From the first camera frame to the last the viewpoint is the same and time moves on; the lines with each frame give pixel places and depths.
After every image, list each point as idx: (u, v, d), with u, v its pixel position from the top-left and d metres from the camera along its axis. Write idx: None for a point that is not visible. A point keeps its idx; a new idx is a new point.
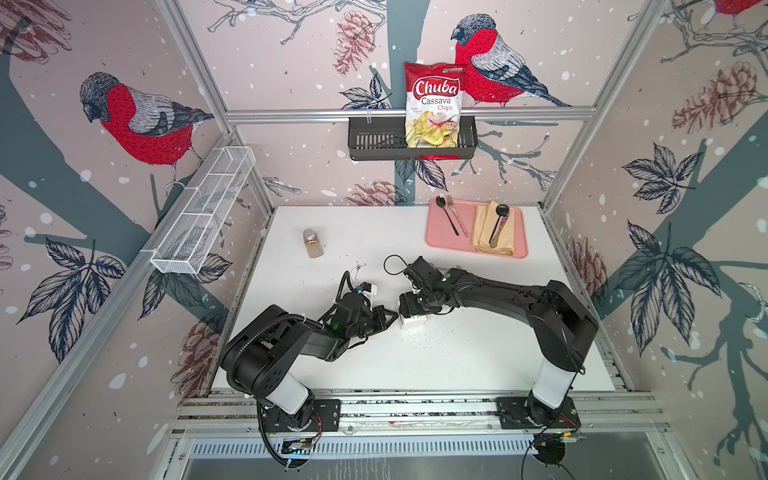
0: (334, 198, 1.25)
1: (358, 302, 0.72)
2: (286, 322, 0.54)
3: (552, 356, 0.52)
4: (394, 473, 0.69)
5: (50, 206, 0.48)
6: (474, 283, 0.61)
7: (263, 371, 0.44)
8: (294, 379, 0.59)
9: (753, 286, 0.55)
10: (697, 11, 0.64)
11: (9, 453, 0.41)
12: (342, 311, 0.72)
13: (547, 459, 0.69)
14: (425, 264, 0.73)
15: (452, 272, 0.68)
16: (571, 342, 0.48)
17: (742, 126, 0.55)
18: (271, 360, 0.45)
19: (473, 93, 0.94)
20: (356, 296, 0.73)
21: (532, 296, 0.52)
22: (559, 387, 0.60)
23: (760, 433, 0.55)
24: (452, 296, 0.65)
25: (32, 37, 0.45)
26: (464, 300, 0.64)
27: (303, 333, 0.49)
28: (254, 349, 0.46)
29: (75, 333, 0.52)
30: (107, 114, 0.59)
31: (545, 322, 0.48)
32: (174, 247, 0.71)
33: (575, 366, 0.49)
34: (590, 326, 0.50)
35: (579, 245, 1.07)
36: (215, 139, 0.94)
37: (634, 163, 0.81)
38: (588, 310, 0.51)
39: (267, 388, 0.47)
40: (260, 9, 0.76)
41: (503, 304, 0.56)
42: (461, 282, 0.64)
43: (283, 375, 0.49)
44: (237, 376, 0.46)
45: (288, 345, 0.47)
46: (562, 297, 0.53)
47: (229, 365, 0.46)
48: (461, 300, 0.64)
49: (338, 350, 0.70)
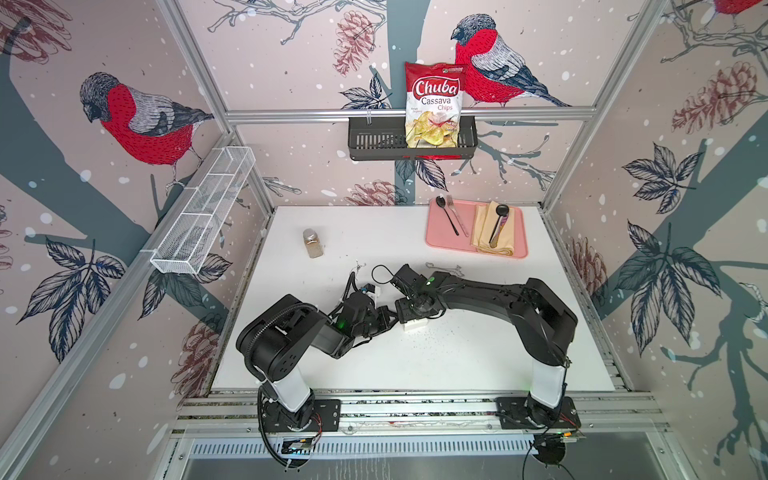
0: (334, 198, 1.25)
1: (365, 301, 0.74)
2: (300, 310, 0.56)
3: (536, 354, 0.53)
4: (394, 473, 0.69)
5: (50, 206, 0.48)
6: (458, 285, 0.62)
7: (278, 355, 0.46)
8: (299, 375, 0.60)
9: (753, 286, 0.55)
10: (697, 11, 0.64)
11: (9, 452, 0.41)
12: (348, 309, 0.74)
13: (547, 459, 0.69)
14: (409, 270, 0.74)
15: (435, 276, 0.69)
16: (551, 337, 0.49)
17: (742, 126, 0.55)
18: (287, 344, 0.47)
19: (473, 93, 0.94)
20: (362, 296, 0.75)
21: (512, 295, 0.53)
22: (553, 385, 0.60)
23: (761, 434, 0.55)
24: (438, 299, 0.66)
25: (32, 37, 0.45)
26: (449, 301, 0.64)
27: (318, 319, 0.51)
28: (270, 333, 0.48)
29: (75, 333, 0.52)
30: (107, 114, 0.59)
31: (525, 319, 0.49)
32: (174, 247, 0.71)
33: (558, 361, 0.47)
34: (569, 321, 0.52)
35: (579, 245, 1.07)
36: (215, 139, 0.94)
37: (634, 163, 0.81)
38: (567, 306, 0.53)
39: (283, 372, 0.49)
40: (261, 9, 0.76)
41: (485, 305, 0.57)
42: (446, 284, 0.65)
43: (296, 361, 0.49)
44: (254, 360, 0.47)
45: (303, 331, 0.49)
46: (541, 294, 0.54)
47: (246, 349, 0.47)
48: (447, 303, 0.65)
49: (342, 348, 0.72)
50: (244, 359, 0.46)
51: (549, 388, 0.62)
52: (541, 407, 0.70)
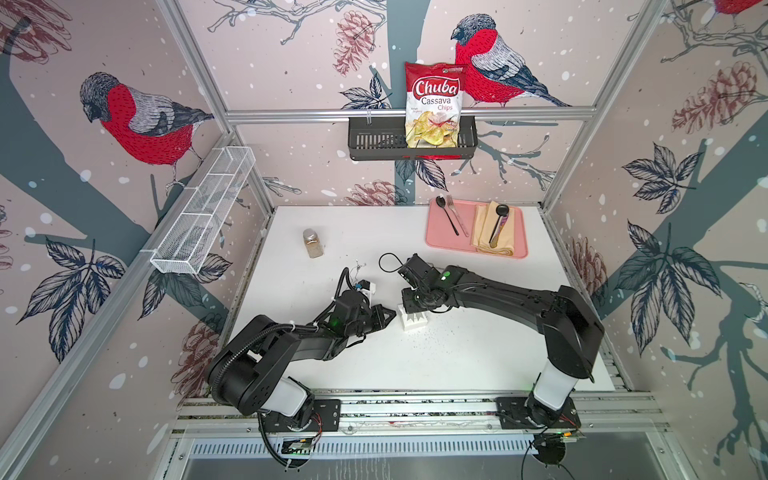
0: (334, 198, 1.25)
1: (358, 300, 0.71)
2: (273, 334, 0.51)
3: (561, 364, 0.51)
4: (394, 473, 0.69)
5: (50, 206, 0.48)
6: (477, 284, 0.58)
7: (249, 387, 0.43)
8: (286, 382, 0.57)
9: (753, 286, 0.55)
10: (697, 11, 0.64)
11: (9, 453, 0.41)
12: (342, 307, 0.71)
13: (547, 459, 0.69)
14: (421, 262, 0.69)
15: (452, 272, 0.64)
16: (583, 349, 0.47)
17: (742, 126, 0.55)
18: (256, 375, 0.44)
19: (473, 93, 0.94)
20: (355, 295, 0.71)
21: (544, 303, 0.49)
22: (562, 391, 0.60)
23: (761, 434, 0.55)
24: (452, 295, 0.61)
25: (32, 37, 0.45)
26: (465, 299, 0.60)
27: (290, 344, 0.47)
28: (241, 364, 0.45)
29: (75, 333, 0.52)
30: (107, 114, 0.59)
31: (558, 332, 0.46)
32: (174, 247, 0.71)
33: (585, 373, 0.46)
34: (597, 333, 0.49)
35: (579, 245, 1.07)
36: (215, 139, 0.94)
37: (634, 163, 0.81)
38: (597, 318, 0.50)
39: (255, 403, 0.45)
40: (261, 9, 0.76)
41: (512, 309, 0.53)
42: (464, 282, 0.60)
43: (270, 390, 0.48)
44: (223, 392, 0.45)
45: (274, 359, 0.46)
46: (572, 302, 0.51)
47: (215, 381, 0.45)
48: (461, 299, 0.61)
49: (336, 348, 0.68)
50: (211, 393, 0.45)
51: (555, 386, 0.60)
52: (541, 407, 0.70)
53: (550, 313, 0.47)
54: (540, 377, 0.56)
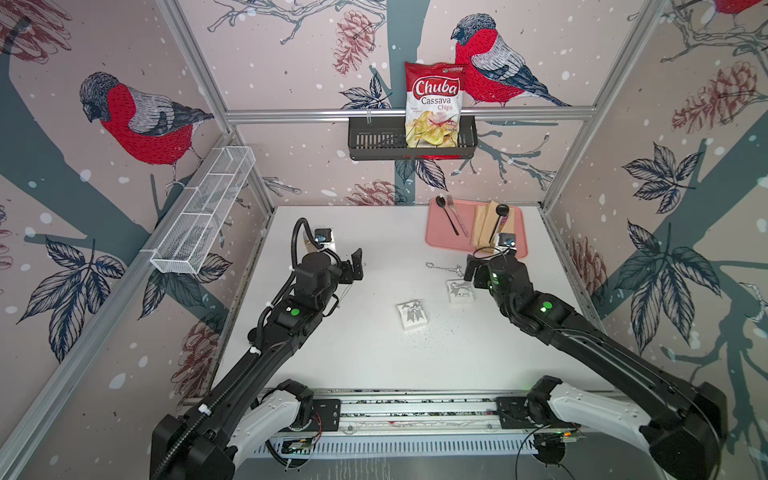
0: (334, 198, 1.25)
1: (321, 267, 0.56)
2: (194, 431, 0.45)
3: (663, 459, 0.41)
4: (394, 473, 0.69)
5: (50, 206, 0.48)
6: (591, 338, 0.49)
7: None
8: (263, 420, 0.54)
9: (753, 286, 0.55)
10: (697, 11, 0.64)
11: (9, 452, 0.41)
12: (305, 280, 0.56)
13: (546, 459, 0.69)
14: (522, 276, 0.56)
15: (554, 307, 0.54)
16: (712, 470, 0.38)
17: (741, 126, 0.55)
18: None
19: (473, 93, 0.94)
20: (316, 260, 0.56)
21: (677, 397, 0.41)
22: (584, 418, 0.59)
23: (760, 433, 0.55)
24: (545, 333, 0.54)
25: (32, 37, 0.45)
26: (562, 343, 0.53)
27: (206, 455, 0.37)
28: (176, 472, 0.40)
29: (74, 333, 0.52)
30: (107, 114, 0.59)
31: (697, 441, 0.39)
32: (174, 247, 0.71)
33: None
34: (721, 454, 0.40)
35: (579, 245, 1.07)
36: (215, 138, 0.94)
37: (634, 163, 0.81)
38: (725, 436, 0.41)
39: None
40: (261, 9, 0.76)
41: (632, 382, 0.45)
42: (571, 327, 0.51)
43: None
44: None
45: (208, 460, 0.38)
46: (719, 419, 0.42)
47: None
48: (556, 343, 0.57)
49: (308, 328, 0.56)
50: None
51: (589, 420, 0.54)
52: (537, 403, 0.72)
53: (690, 412, 0.39)
54: (575, 399, 0.60)
